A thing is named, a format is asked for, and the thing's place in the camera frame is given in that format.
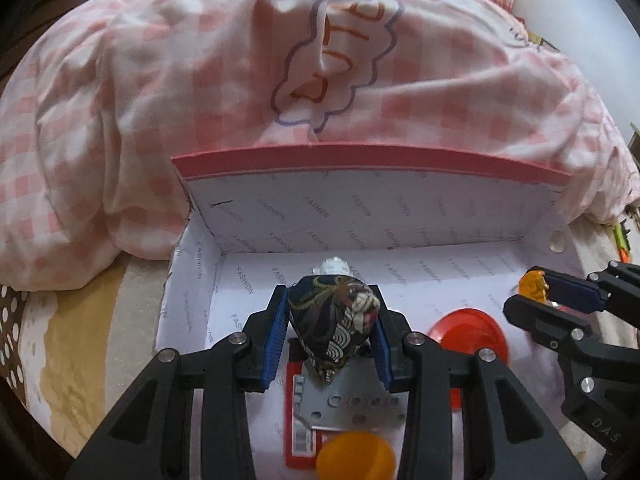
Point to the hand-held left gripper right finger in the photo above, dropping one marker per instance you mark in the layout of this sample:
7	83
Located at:
381	355

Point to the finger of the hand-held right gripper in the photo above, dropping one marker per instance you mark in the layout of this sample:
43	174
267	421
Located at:
575	290
545	325

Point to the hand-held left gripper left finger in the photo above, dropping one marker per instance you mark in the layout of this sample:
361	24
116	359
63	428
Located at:
272	340

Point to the small orange figurine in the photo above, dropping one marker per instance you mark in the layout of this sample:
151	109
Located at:
532	285

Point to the perforated metal bracket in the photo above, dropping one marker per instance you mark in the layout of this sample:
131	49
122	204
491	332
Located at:
350	405

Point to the dark patterned fabric pouch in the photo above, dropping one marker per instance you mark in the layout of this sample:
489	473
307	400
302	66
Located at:
330	320

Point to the red lighter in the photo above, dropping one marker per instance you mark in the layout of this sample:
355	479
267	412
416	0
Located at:
295	440

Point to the orange ping-pong ball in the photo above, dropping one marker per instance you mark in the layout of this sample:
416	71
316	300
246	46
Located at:
355	457

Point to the red cardboard box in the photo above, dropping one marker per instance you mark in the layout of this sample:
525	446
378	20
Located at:
350	210

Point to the green and orange wrapper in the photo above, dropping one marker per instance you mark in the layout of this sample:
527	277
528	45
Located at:
621	240

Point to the red round lid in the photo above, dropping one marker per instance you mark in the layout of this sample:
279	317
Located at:
465	332

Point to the crumpled white grey ball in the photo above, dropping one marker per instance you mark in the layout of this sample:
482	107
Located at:
332	266

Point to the pink checked quilt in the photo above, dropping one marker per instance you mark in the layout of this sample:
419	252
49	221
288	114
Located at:
150	110

